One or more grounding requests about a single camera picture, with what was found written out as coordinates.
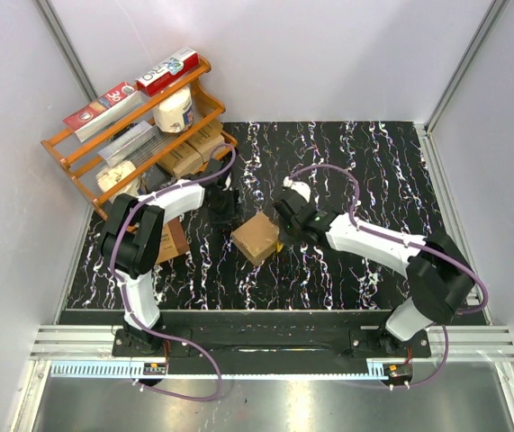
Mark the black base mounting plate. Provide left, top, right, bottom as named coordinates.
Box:
left=113, top=310, right=431, bottom=375

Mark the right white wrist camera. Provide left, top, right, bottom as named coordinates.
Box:
left=283, top=176, right=311, bottom=203

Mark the lower white tissue roll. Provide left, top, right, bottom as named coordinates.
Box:
left=95, top=160, right=140, bottom=203

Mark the purple cable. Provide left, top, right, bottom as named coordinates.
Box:
left=285, top=164, right=490, bottom=389
left=107, top=142, right=238, bottom=401

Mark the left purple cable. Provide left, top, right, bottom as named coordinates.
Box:
left=107, top=142, right=238, bottom=401

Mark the kraft paper box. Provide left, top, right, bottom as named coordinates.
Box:
left=186, top=120, right=224, bottom=163
left=157, top=142, right=203, bottom=179

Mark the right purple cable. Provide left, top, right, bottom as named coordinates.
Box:
left=285, top=164, right=490, bottom=389

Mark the red silver toothpaste box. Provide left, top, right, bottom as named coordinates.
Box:
left=63, top=81, right=145, bottom=142

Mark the black marble pattern mat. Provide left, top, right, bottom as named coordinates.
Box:
left=65, top=120, right=472, bottom=311

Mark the upper white tissue roll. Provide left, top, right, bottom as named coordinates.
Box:
left=152, top=86, right=194, bottom=134

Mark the silver foil packet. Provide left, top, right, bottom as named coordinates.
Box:
left=98, top=121, right=155, bottom=167

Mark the kraft paper box left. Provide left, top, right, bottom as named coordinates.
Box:
left=157, top=142, right=203, bottom=179

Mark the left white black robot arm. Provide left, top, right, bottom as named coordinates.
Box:
left=99, top=177, right=238, bottom=356

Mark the white tissue roll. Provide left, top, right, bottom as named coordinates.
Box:
left=95, top=160, right=140, bottom=203
left=152, top=86, right=194, bottom=134

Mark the red white toothpaste box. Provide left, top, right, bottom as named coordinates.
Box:
left=136, top=47, right=199, bottom=97

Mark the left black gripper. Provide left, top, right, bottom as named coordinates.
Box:
left=207, top=188, right=246, bottom=232

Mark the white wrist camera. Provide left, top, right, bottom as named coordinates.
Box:
left=217, top=175, right=232, bottom=191
left=283, top=176, right=311, bottom=203

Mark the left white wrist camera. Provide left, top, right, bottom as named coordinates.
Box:
left=217, top=175, right=232, bottom=191

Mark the brown printed carton box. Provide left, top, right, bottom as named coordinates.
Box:
left=156, top=218, right=190, bottom=265

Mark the kraft paper box right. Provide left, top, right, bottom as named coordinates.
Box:
left=186, top=120, right=224, bottom=163

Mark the brown cardboard express box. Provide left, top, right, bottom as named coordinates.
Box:
left=232, top=212, right=280, bottom=266

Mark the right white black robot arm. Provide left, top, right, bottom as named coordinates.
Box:
left=274, top=188, right=475, bottom=356

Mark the orange wooden shelf rack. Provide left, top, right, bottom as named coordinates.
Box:
left=41, top=56, right=226, bottom=220

